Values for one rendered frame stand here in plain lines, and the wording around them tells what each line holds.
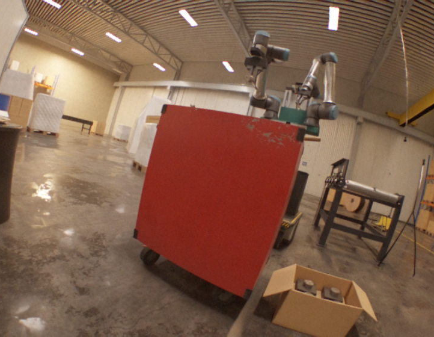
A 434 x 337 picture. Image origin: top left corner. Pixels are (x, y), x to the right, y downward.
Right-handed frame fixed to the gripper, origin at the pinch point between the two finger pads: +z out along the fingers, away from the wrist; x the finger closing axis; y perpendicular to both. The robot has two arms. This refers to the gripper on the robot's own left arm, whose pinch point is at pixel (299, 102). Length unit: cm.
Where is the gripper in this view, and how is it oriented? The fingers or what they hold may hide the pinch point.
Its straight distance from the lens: 167.2
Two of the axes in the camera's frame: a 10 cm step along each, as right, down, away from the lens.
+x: 6.9, 3.5, -6.4
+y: -4.5, -4.9, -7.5
